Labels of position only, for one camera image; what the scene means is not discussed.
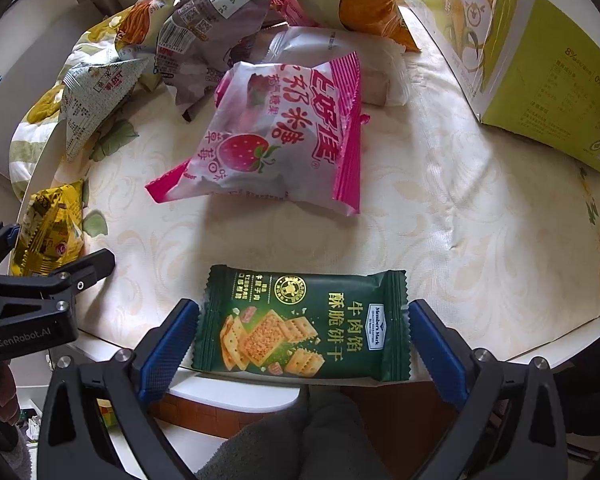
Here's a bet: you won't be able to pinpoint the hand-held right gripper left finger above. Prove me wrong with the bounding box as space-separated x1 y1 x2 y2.
36 298 201 480

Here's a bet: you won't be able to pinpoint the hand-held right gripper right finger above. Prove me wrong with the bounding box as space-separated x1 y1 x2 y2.
407 299 568 480

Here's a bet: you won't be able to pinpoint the yellow snack packet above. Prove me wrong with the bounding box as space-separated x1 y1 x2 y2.
10 180 86 277

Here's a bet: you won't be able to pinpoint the green cracker packet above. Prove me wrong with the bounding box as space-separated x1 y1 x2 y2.
190 264 412 385

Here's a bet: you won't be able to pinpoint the green cardboard box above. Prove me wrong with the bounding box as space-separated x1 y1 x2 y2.
404 0 600 177

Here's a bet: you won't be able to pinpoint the person's left forearm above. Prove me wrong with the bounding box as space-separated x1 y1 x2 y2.
0 402 33 480

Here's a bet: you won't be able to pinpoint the floral green striped blanket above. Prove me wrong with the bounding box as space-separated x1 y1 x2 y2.
7 10 142 202

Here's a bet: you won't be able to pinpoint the person's grey trouser legs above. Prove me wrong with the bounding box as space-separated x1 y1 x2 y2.
195 385 372 480

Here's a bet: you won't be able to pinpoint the grey green snack bag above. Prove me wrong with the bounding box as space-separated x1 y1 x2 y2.
61 55 154 163

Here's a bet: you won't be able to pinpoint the pink strawberry candy bag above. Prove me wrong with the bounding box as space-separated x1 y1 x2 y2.
145 52 369 218

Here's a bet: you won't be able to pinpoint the purple grey snack bag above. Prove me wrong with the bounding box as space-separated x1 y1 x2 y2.
155 0 287 122

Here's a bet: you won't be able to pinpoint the white wrapped pastry packet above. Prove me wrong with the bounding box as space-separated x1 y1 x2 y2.
260 26 408 107

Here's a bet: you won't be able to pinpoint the orange white snack bag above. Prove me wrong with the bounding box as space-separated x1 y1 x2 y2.
284 0 423 54

